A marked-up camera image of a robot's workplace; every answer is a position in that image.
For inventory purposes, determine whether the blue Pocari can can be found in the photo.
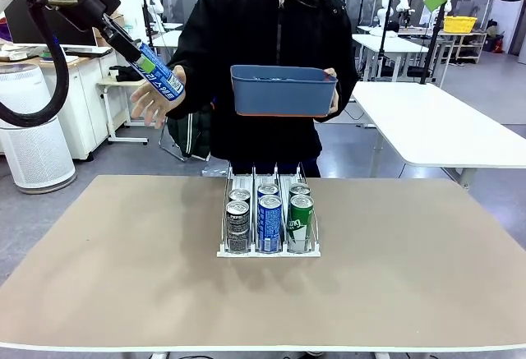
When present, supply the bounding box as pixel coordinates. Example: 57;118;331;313
138;43;186;101
257;194;284;252
256;182;280;198

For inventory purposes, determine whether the blue plastic bin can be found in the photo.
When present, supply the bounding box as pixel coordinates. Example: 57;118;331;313
229;64;339;119

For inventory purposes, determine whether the person's right forearm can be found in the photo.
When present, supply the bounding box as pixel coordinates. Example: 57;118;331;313
166;58;215;120

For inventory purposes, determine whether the person's left forearm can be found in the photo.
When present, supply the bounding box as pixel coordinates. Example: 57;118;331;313
328;58;359;122

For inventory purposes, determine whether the person's right hand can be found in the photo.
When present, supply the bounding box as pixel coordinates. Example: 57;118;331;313
130;66;187;130

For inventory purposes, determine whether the person's left hand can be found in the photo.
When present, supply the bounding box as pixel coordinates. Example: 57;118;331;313
323;67;340;113

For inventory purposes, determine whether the black cloth bundle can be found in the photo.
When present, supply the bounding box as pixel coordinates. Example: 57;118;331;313
108;64;143;83

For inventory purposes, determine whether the black keyboard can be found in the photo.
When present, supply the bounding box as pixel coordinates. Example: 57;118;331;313
63;46;113;58

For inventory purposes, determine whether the small wooden rolling table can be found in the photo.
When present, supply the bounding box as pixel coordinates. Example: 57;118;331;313
96;70;161;145

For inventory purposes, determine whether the white table with legs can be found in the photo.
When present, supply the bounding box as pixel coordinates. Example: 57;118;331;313
151;29;185;85

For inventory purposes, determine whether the yellow plastic basket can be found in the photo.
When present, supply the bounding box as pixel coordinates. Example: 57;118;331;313
443;16;479;34

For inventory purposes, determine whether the wooden shelf rack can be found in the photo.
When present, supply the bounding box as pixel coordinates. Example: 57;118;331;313
439;30;489;64

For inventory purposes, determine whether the white cabinet desk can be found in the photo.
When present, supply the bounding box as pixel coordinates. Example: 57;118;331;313
0;42;127;161

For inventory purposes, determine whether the black tripod stand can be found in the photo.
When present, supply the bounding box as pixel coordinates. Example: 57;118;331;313
418;3;451;85

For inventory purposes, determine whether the black computer monitor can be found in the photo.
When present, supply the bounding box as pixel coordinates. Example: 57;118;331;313
3;0;99;48

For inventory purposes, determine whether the white background table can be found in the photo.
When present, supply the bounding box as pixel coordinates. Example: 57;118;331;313
353;32;431;83

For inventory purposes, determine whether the dark green striped jacket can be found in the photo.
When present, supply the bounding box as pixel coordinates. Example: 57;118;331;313
166;104;213;161

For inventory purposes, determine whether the white air purifier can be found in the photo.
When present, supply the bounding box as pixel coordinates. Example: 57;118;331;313
0;62;78;195

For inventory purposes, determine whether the person in black jacket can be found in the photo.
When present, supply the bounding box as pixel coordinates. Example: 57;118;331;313
166;0;359;178

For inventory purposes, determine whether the large white side table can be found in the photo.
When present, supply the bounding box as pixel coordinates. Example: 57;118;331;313
351;81;526;190

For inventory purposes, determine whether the black Pepsi can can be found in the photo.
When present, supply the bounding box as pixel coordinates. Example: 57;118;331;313
228;187;251;205
225;200;251;252

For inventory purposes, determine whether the black corrugated cable hose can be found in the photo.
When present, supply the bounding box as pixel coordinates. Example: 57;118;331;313
0;0;70;128

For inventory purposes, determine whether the metal frame chair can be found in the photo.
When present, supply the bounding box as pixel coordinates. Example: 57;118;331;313
158;120;194;162

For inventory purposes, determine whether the white wire can dispenser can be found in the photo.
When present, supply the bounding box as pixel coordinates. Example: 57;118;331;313
216;159;322;258

